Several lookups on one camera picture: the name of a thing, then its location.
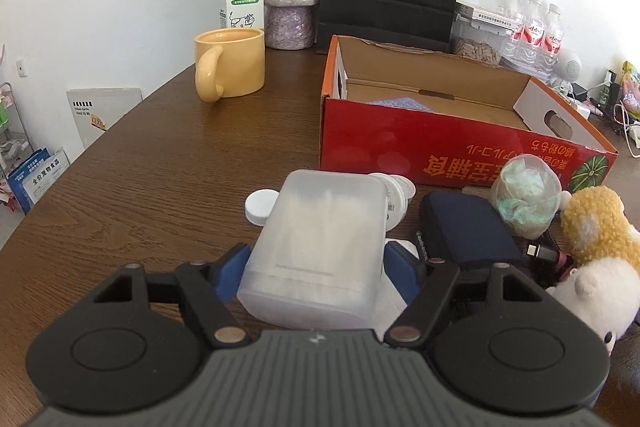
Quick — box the blue printed bag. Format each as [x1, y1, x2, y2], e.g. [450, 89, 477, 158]
[7, 147, 68, 212]

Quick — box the blue patterned cloth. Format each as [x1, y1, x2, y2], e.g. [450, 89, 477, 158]
[367, 97, 433, 112]

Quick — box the dark green small container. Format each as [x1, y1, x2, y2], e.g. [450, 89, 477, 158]
[600, 71, 621, 110]

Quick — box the clear container with seeds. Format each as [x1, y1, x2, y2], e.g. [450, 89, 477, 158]
[450, 14, 506, 68]

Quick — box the white plush toy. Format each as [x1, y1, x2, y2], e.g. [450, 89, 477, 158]
[545, 256, 640, 355]

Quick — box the dark blue pouch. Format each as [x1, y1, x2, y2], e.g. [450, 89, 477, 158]
[418, 192, 538, 270]

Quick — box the flat white box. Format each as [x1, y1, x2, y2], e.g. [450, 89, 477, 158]
[456, 1, 521, 32]

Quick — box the yellow snack packet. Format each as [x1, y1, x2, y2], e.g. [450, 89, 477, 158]
[620, 61, 640, 118]

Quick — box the yellow mug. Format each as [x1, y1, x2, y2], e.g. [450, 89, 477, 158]
[194, 28, 266, 104]

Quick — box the small white round device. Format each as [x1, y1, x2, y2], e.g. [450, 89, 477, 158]
[370, 173, 417, 238]

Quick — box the translucent cotton swab box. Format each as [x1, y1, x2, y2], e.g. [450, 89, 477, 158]
[236, 169, 390, 332]

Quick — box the small white bottle cap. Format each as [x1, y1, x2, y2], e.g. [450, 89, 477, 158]
[245, 190, 279, 225]

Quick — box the white cable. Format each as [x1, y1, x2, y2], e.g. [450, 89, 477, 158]
[612, 104, 640, 158]

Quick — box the red cardboard box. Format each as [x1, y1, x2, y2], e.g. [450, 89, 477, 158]
[319, 34, 619, 202]

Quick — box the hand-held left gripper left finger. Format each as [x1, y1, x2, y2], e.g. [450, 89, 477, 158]
[94, 243, 252, 349]

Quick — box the grey sign board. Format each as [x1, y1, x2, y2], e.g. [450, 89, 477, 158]
[66, 88, 143, 148]

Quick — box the white round speaker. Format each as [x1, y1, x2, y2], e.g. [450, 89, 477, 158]
[555, 48, 583, 90]

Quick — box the wire rack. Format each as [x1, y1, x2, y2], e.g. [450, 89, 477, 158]
[0, 82, 31, 168]

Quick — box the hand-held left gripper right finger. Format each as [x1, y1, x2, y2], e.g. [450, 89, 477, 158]
[384, 241, 546, 350]

